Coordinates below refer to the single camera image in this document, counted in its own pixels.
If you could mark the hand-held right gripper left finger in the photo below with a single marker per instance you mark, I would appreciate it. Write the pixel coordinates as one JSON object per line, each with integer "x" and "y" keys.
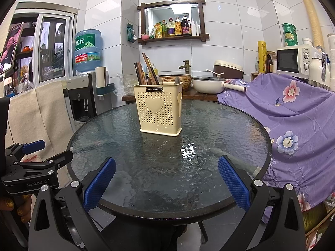
{"x": 100, "y": 181}

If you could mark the brass faucet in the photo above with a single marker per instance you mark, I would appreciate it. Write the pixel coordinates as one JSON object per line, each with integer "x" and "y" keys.
{"x": 186, "y": 66}

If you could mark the smartphone on stand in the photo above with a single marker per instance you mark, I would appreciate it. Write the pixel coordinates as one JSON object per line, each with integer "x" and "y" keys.
{"x": 10, "y": 47}

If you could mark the dark wooden display shelf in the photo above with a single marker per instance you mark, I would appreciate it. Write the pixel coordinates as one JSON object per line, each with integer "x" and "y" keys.
{"x": 24, "y": 57}

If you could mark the white microwave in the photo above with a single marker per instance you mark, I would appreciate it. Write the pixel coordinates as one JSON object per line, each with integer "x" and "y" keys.
{"x": 290, "y": 60}

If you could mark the white thermos pot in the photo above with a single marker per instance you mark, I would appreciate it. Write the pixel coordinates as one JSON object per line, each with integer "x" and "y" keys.
{"x": 318, "y": 70}

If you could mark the white rice paddle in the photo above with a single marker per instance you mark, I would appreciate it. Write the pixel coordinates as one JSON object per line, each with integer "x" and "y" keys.
{"x": 214, "y": 72}

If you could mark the teal cup holder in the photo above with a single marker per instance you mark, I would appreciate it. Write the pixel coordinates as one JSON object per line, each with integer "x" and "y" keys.
{"x": 107, "y": 89}

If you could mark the white container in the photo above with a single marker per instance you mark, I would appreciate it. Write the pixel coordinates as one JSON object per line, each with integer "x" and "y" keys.
{"x": 307, "y": 41}

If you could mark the wooden framed mirror shelf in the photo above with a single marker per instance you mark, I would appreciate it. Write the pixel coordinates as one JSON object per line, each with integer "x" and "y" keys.
{"x": 142, "y": 18}

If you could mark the metal spoon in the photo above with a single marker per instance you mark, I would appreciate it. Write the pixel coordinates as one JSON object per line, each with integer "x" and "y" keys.
{"x": 177, "y": 80}

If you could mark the yellow roll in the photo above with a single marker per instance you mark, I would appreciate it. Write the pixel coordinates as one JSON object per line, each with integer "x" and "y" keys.
{"x": 261, "y": 56}

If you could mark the beige cloth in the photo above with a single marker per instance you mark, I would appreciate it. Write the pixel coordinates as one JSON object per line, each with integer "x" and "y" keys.
{"x": 39, "y": 115}

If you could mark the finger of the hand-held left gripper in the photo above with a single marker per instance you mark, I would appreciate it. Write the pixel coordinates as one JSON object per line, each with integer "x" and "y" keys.
{"x": 32, "y": 146}
{"x": 60, "y": 160}

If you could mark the wooden counter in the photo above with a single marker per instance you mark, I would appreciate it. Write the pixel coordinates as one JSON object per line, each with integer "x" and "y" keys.
{"x": 199, "y": 96}

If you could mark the stack of green noodle bowls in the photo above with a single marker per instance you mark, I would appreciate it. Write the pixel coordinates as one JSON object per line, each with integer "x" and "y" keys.
{"x": 290, "y": 35}

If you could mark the brown glass bottle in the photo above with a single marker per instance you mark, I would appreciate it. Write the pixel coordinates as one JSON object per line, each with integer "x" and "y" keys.
{"x": 268, "y": 64}

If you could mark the clear plastic bags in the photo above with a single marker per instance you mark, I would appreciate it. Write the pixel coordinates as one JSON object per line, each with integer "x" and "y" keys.
{"x": 125, "y": 86}

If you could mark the row of condiment bottles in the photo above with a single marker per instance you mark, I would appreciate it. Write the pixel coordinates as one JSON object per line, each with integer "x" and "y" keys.
{"x": 178, "y": 27}

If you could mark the white framed window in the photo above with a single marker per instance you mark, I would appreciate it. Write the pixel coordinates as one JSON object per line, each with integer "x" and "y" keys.
{"x": 52, "y": 47}

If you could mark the white pan with glass lid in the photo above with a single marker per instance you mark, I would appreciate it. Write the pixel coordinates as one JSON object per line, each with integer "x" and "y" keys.
{"x": 206, "y": 85}

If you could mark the pink bowl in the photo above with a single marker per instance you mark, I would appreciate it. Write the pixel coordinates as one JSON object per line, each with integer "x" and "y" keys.
{"x": 145, "y": 36}

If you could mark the woven pattern sink basin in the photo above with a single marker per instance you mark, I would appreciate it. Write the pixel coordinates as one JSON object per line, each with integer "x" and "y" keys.
{"x": 183, "y": 82}

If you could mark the green hanging packet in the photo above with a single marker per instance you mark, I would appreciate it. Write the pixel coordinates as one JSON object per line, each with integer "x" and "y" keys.
{"x": 131, "y": 32}

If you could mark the blue water jug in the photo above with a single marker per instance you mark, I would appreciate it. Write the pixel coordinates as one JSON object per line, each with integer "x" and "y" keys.
{"x": 87, "y": 52}

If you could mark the brown and white rice cooker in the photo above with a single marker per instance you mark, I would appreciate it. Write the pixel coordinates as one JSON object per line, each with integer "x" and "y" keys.
{"x": 231, "y": 68}

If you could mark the purple floral cloth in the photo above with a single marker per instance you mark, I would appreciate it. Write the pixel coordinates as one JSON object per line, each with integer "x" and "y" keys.
{"x": 288, "y": 115}

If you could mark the person's left hand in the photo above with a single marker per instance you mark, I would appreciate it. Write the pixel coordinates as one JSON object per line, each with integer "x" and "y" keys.
{"x": 23, "y": 204}

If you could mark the cream plastic utensil holder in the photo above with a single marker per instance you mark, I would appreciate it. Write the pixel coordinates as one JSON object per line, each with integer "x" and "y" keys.
{"x": 157, "y": 109}

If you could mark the round glass table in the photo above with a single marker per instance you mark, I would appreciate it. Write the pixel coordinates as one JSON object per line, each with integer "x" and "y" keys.
{"x": 157, "y": 162}

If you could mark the grey water dispenser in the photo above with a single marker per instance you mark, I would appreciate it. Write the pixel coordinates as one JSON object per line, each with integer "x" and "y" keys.
{"x": 81, "y": 99}

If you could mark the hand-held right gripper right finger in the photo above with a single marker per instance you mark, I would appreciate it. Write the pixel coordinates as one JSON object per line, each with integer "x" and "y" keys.
{"x": 233, "y": 183}

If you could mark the yellow dish soap bottle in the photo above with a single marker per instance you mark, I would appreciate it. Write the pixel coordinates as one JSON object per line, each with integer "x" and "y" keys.
{"x": 155, "y": 70}

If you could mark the tall cream cup stack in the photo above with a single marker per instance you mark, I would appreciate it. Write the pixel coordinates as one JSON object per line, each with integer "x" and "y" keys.
{"x": 311, "y": 18}

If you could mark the white paper cup tube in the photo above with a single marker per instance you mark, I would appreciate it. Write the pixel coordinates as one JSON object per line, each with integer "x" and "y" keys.
{"x": 100, "y": 77}

